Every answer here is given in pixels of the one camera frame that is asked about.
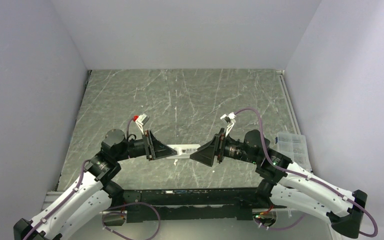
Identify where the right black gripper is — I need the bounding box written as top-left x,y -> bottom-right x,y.
189,128 -> 259,167

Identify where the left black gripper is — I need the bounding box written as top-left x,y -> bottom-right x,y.
115,129 -> 177,161

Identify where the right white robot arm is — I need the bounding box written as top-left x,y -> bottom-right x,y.
190,128 -> 367,239

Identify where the white remote control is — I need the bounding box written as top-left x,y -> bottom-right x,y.
166,144 -> 200,160

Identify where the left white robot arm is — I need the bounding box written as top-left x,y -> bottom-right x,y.
13,129 -> 177,240

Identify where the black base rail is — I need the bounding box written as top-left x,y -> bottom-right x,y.
109,187 -> 273,223

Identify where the clear plastic organizer box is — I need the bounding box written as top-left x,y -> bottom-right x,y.
275,132 -> 313,172

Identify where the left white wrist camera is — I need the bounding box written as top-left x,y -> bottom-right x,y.
133,113 -> 150,135

